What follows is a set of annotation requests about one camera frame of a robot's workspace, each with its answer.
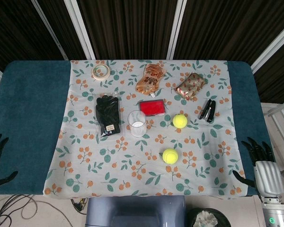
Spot yellow tennis ball black print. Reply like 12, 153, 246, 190
162, 148, 179, 165

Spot blue table cover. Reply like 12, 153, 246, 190
0, 60, 276, 196

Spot clear plastic tube container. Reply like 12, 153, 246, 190
127, 110, 148, 138

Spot plain yellow tennis ball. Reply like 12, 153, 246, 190
172, 113, 188, 129

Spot floor cables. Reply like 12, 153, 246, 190
0, 193, 87, 227

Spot floral tablecloth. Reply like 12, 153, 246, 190
43, 59, 249, 197

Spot white metal frame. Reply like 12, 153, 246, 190
262, 98, 284, 166

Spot beige masking tape roll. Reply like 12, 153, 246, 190
91, 64, 111, 82

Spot white partition post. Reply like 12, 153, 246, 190
166, 0, 193, 60
31, 0, 70, 61
250, 30, 284, 74
63, 0, 96, 60

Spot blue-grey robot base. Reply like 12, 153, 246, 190
85, 195, 186, 227

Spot red ink pad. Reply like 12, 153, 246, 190
138, 99, 168, 117

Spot brown sauce pouch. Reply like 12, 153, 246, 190
135, 63, 168, 98

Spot black bin with paper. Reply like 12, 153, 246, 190
186, 207, 231, 227

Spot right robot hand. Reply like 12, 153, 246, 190
233, 136, 284, 197

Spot black stapler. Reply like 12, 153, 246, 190
198, 98, 217, 123

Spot gold foil snack pack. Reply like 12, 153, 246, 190
175, 71, 208, 101

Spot black gloves in plastic bag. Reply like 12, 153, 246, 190
94, 93, 124, 138

